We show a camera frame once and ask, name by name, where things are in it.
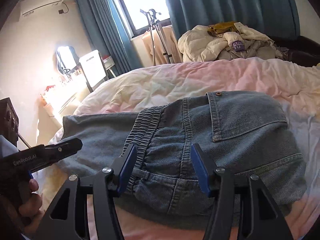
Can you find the teal curtain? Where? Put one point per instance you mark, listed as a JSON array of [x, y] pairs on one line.
[[276, 18], [106, 33]]

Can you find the person left hand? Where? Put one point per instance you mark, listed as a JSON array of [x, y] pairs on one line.
[[30, 209]]

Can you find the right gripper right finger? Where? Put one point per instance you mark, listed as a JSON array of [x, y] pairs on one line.
[[260, 216]]

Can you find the blue denim jeans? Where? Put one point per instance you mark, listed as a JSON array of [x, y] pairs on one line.
[[244, 132]]

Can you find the pastel pink duvet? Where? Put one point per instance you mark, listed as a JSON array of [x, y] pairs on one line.
[[294, 86]]

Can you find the white vanity desk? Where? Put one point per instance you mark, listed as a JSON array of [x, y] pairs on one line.
[[64, 97]]

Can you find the black bedside armchair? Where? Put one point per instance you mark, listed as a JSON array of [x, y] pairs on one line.
[[302, 51]]

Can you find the mustard yellow garment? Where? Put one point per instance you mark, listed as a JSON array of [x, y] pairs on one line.
[[218, 30]]

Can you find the black wall plug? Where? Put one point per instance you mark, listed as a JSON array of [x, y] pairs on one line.
[[65, 9]]

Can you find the white wall air conditioner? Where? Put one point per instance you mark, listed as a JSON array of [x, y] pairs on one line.
[[28, 7]]

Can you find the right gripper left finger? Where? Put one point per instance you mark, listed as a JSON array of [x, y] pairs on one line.
[[80, 199]]

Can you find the teal curtain right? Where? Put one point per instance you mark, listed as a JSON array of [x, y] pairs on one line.
[[276, 18]]

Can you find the cream puffer jacket pile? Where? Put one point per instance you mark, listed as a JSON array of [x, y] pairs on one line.
[[197, 45]]

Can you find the beige hanging sweater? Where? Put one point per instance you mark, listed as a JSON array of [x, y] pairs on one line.
[[171, 44]]

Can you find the teal curtain left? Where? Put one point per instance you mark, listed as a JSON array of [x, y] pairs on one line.
[[106, 33]]

